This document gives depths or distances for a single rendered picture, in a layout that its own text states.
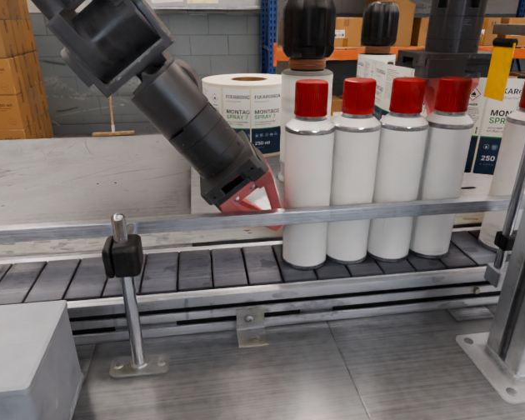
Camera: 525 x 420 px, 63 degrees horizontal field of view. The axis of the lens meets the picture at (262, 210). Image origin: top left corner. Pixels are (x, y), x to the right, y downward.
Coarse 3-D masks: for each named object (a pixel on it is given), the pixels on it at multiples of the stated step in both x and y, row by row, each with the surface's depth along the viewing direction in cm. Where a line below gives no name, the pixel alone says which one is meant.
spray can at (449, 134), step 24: (456, 96) 44; (432, 120) 45; (456, 120) 44; (432, 144) 46; (456, 144) 45; (432, 168) 47; (456, 168) 46; (432, 192) 48; (456, 192) 48; (432, 216) 49; (432, 240) 50
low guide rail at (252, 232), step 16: (48, 240) 48; (64, 240) 49; (80, 240) 49; (96, 240) 49; (144, 240) 50; (160, 240) 50; (176, 240) 51; (192, 240) 51; (208, 240) 51; (224, 240) 52; (0, 256) 48
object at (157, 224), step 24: (168, 216) 42; (192, 216) 42; (216, 216) 42; (240, 216) 43; (264, 216) 43; (288, 216) 43; (312, 216) 44; (336, 216) 44; (360, 216) 45; (384, 216) 45; (408, 216) 45; (0, 240) 40; (24, 240) 40
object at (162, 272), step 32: (160, 256) 51; (192, 256) 51; (224, 256) 51; (256, 256) 51; (416, 256) 51; (448, 256) 51; (480, 256) 51; (0, 288) 45; (32, 288) 45; (64, 288) 45; (96, 288) 45; (160, 288) 45; (192, 288) 45
